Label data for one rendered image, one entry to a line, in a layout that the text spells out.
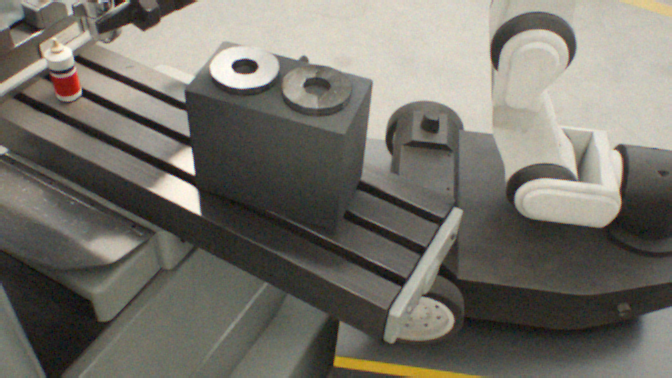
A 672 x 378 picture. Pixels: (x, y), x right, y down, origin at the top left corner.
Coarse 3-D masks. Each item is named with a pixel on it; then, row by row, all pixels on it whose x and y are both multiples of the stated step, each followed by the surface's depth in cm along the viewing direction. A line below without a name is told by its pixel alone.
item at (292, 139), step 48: (240, 48) 97; (192, 96) 92; (240, 96) 92; (288, 96) 90; (336, 96) 91; (192, 144) 99; (240, 144) 96; (288, 144) 93; (336, 144) 90; (240, 192) 103; (288, 192) 99; (336, 192) 96
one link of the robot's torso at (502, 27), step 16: (496, 0) 127; (512, 0) 118; (528, 0) 118; (544, 0) 117; (560, 0) 117; (576, 0) 117; (496, 16) 124; (512, 16) 120; (528, 16) 119; (544, 16) 118; (560, 16) 119; (496, 32) 122; (512, 32) 120; (560, 32) 119; (496, 48) 123; (576, 48) 122; (496, 64) 125
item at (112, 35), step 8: (88, 8) 100; (96, 8) 100; (104, 8) 100; (112, 8) 101; (88, 16) 101; (96, 16) 101; (88, 24) 102; (96, 32) 103; (112, 32) 103; (120, 32) 105; (96, 40) 104; (104, 40) 104; (112, 40) 104
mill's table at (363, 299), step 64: (128, 64) 125; (0, 128) 117; (64, 128) 113; (128, 128) 114; (128, 192) 109; (192, 192) 105; (384, 192) 108; (256, 256) 102; (320, 256) 99; (384, 256) 99; (384, 320) 95
